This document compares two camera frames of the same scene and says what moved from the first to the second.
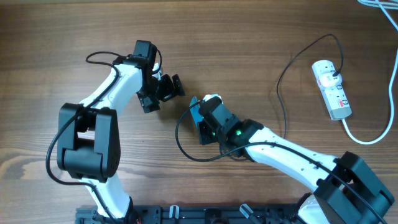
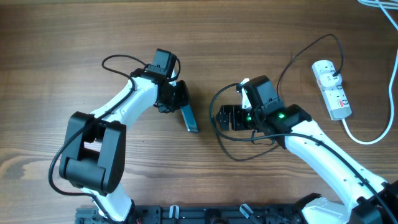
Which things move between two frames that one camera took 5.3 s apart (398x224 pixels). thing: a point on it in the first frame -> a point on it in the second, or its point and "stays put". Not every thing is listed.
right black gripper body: x=208 y=134 -> x=243 y=119
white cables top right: x=382 y=4 stays put
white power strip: x=334 y=97 stays put
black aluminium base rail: x=197 y=214 stays put
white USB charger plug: x=327 y=79 stays put
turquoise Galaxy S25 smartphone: x=196 y=116 -> x=191 y=124
